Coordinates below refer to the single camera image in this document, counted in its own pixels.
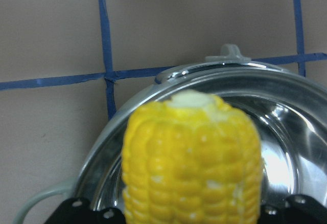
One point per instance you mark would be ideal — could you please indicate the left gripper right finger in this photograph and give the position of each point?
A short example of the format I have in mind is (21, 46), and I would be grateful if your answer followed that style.
(296, 208)

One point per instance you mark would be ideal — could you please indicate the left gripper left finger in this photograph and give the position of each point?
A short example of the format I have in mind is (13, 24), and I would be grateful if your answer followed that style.
(78, 211)

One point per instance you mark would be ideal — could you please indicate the yellow corn cob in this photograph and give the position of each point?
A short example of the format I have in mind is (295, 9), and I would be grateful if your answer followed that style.
(191, 159)

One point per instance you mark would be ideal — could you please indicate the pale green cooking pot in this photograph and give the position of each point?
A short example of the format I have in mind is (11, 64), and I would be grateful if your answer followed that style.
(288, 111)

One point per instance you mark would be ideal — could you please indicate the brown paper table cover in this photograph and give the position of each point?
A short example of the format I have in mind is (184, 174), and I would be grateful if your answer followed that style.
(46, 132)

